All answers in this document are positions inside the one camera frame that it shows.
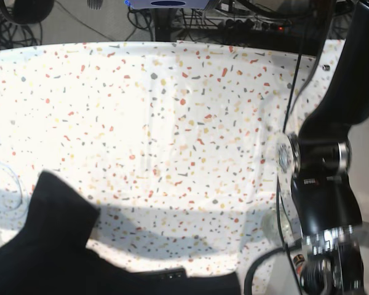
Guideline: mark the terrazzo pattern tablecloth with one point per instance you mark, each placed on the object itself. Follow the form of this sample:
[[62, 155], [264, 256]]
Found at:
[[175, 143]]

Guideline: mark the black keyboard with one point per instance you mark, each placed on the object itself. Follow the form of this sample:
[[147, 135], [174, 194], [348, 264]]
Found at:
[[171, 274]]

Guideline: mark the black t-shirt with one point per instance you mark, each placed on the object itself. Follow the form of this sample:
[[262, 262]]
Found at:
[[49, 254]]

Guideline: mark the red emergency stop button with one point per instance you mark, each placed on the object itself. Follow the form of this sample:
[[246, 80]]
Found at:
[[298, 261]]

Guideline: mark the blue white device top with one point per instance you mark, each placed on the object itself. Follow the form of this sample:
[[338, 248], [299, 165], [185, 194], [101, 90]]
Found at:
[[154, 4]]

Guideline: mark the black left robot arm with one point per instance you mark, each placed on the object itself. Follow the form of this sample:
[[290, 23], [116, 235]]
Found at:
[[314, 164]]

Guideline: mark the clear jar with yellow content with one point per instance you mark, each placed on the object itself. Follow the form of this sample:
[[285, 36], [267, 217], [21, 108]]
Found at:
[[269, 226]]

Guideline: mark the black power strip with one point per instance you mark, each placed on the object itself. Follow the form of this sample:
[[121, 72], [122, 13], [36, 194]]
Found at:
[[249, 24]]

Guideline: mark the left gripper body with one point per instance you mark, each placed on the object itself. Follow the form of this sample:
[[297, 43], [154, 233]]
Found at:
[[333, 263]]

